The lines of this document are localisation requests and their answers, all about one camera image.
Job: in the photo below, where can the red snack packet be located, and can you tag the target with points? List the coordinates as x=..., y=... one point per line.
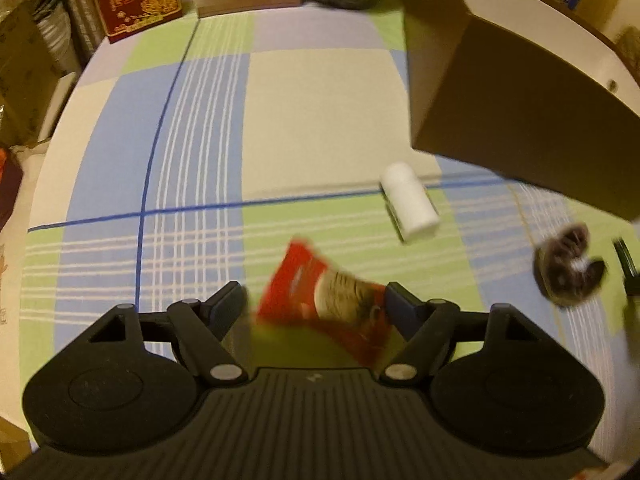
x=308, y=290

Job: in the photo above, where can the dark red tray with clutter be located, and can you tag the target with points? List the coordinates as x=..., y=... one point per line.
x=11, y=179

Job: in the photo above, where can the brown cardboard box white inside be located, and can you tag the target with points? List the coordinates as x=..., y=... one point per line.
x=521, y=88

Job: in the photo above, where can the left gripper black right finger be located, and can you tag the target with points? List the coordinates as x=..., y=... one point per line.
x=428, y=329

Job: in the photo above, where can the checkered tablecloth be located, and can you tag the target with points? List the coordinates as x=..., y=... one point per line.
x=191, y=154

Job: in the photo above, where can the dark velvet scrunchie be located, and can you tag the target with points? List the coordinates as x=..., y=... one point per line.
x=564, y=273

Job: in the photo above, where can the white pill bottle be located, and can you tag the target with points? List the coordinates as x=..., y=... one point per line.
x=411, y=208

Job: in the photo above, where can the brown cardboard box with bowls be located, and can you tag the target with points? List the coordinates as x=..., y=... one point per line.
x=37, y=50

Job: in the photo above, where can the dark green small tube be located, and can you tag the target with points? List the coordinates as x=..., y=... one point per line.
x=631, y=283

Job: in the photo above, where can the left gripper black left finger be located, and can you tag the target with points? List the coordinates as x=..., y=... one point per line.
x=200, y=327

